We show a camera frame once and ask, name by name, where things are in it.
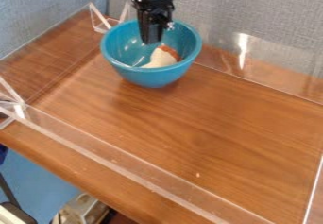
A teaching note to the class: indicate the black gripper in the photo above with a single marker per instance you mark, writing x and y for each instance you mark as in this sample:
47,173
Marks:
155,17

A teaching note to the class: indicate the blue bowl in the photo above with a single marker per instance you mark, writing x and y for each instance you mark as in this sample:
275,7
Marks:
128,54

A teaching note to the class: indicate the clear acrylic tray walls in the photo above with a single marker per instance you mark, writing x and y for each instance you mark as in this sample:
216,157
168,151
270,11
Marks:
220,149

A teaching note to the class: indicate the white power strip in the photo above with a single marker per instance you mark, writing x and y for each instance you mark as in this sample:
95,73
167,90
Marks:
82,210

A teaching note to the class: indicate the black stand leg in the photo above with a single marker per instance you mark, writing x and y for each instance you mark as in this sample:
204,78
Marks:
11,212

